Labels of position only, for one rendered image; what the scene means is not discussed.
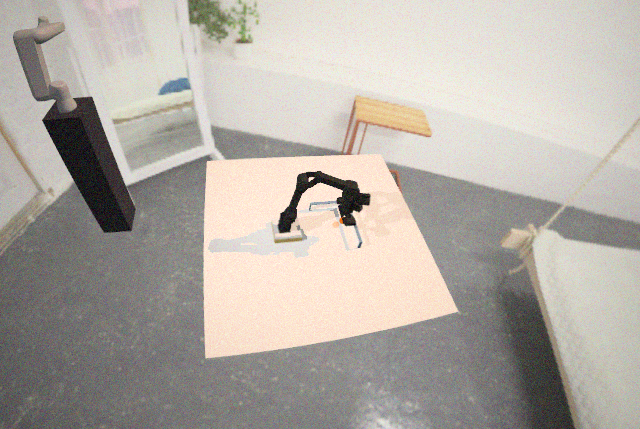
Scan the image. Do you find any clear l-shaped low wall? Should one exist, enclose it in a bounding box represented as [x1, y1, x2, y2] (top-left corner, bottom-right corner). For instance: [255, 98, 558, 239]
[310, 203, 360, 247]

